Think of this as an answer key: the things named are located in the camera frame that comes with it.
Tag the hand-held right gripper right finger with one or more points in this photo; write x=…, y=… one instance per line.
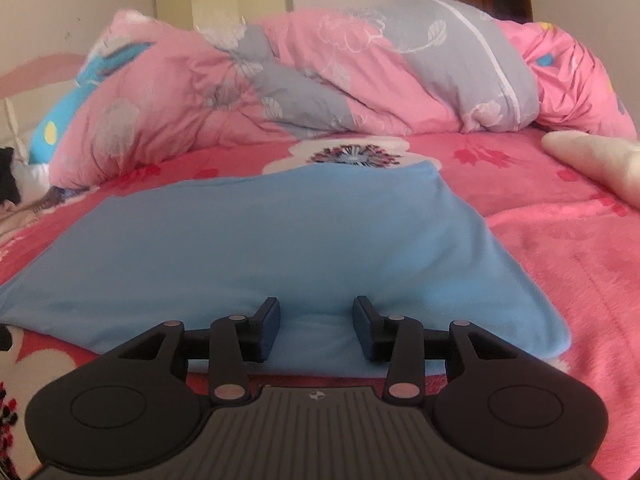
x=362, y=330

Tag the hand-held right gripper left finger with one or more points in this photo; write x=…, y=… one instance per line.
x=270, y=327

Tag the light blue printed t-shirt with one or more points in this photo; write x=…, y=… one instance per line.
x=275, y=245

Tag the pile of pale clothes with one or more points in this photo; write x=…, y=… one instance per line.
x=25, y=205

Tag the red floral blanket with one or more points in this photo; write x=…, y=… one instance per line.
x=565, y=260

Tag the pink grey floral quilt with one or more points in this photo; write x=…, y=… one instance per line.
x=325, y=75

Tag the white plush toy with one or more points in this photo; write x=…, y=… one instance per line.
x=595, y=160

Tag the blue cartoon pillow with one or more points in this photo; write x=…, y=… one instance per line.
x=60, y=115

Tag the black garment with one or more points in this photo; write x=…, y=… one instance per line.
x=7, y=175

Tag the bright pink printed quilt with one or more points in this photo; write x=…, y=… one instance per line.
x=575, y=80

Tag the pink cream headboard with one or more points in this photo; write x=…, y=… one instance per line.
x=30, y=85

